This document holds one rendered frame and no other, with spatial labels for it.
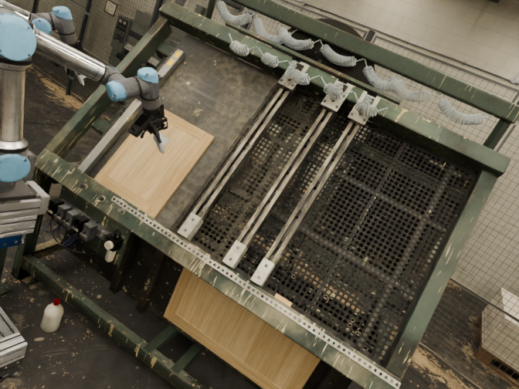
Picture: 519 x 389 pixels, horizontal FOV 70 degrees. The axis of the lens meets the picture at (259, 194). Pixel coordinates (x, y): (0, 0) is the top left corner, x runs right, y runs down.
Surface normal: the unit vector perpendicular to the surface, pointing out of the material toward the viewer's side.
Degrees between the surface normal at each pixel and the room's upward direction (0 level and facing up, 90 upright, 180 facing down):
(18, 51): 83
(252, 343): 90
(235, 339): 90
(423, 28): 90
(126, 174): 55
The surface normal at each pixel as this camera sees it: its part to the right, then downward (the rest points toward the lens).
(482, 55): -0.51, 0.09
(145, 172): -0.07, -0.34
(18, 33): 0.65, 0.40
